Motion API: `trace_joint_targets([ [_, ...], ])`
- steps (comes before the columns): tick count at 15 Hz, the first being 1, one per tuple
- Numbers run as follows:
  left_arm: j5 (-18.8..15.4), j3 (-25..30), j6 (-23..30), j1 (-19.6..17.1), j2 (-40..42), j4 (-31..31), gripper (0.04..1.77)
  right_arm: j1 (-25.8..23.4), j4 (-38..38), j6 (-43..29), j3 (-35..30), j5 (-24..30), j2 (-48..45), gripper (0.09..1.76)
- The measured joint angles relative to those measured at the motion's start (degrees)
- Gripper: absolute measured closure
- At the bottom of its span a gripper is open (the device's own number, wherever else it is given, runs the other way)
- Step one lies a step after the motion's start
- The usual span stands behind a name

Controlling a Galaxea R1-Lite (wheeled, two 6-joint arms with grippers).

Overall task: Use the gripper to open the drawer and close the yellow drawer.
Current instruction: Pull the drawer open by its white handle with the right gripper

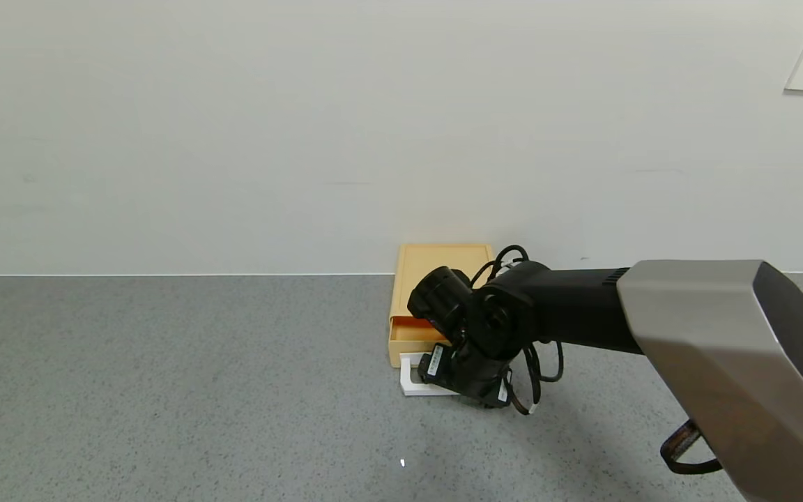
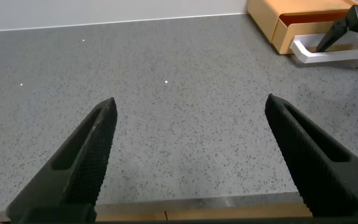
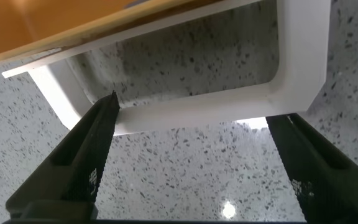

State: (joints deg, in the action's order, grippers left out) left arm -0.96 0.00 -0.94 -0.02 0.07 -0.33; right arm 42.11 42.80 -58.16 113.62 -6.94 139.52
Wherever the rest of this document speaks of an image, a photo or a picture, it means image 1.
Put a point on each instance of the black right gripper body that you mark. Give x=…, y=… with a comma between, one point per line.
x=436, y=365

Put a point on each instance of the yellow drawer cabinet shell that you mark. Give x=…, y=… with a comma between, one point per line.
x=429, y=261

